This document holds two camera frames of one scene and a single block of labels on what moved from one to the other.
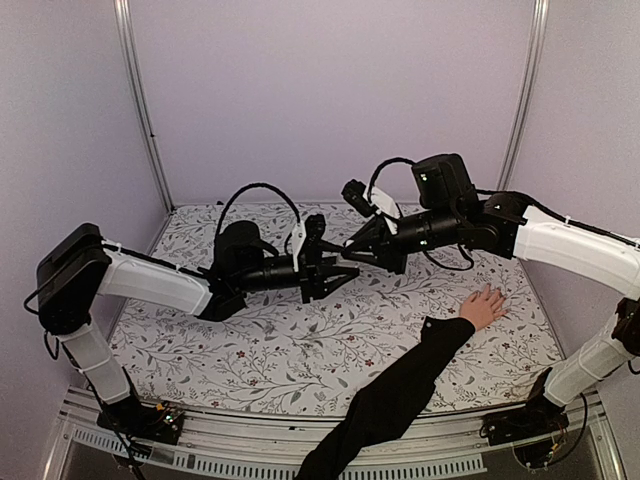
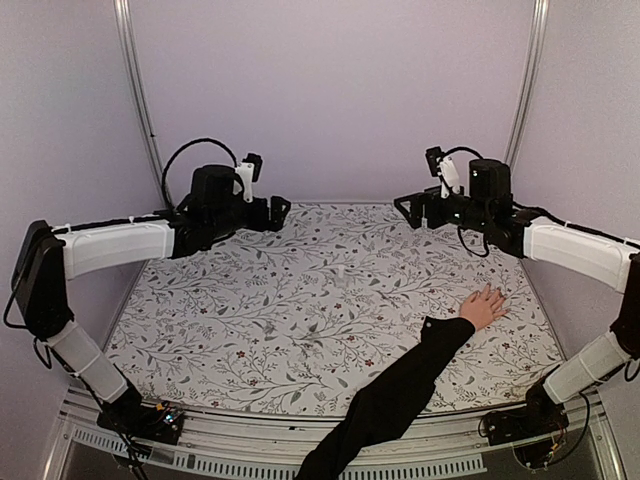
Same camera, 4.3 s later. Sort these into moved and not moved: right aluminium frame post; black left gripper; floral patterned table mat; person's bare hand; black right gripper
Moved: black left gripper; black right gripper
Not moved: right aluminium frame post; person's bare hand; floral patterned table mat
